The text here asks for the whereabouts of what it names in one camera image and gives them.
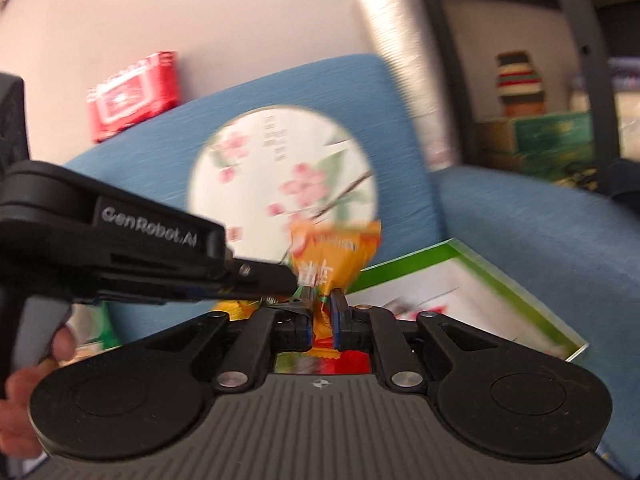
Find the green carton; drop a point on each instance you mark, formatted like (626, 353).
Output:
(555, 132)

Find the orange snack packet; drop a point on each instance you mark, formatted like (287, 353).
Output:
(330, 255)

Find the dark metal shelf frame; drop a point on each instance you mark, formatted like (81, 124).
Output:
(575, 10)

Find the person's left hand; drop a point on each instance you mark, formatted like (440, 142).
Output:
(15, 420)

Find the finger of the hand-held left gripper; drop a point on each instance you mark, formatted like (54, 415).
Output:
(265, 277)
(225, 297)

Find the green cardboard box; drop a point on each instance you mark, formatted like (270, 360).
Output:
(475, 280)

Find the round floral fan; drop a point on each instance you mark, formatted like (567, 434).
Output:
(260, 185)

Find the blue sofa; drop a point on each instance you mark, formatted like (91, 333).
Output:
(500, 220)

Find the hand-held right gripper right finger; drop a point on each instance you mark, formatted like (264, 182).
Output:
(339, 325)

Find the tan carton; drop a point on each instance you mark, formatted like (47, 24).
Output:
(495, 137)

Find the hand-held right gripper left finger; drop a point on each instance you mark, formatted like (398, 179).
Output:
(306, 332)

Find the striped vase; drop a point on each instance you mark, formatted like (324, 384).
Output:
(520, 85)

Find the red wet wipes pack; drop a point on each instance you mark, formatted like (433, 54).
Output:
(132, 97)

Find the silver foil roll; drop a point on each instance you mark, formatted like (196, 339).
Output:
(405, 60)

